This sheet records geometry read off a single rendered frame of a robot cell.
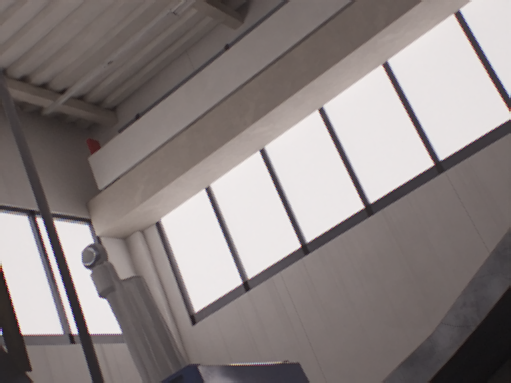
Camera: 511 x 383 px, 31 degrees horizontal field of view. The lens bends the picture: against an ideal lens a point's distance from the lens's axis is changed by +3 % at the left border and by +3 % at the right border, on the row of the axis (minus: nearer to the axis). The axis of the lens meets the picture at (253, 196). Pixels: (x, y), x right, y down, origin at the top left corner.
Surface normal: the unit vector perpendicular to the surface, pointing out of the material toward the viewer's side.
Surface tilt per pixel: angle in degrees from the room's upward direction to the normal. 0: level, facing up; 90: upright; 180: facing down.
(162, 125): 90
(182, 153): 90
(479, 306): 90
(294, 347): 90
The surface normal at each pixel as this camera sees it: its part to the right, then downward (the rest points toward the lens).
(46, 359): 0.76, -0.51
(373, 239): -0.54, -0.14
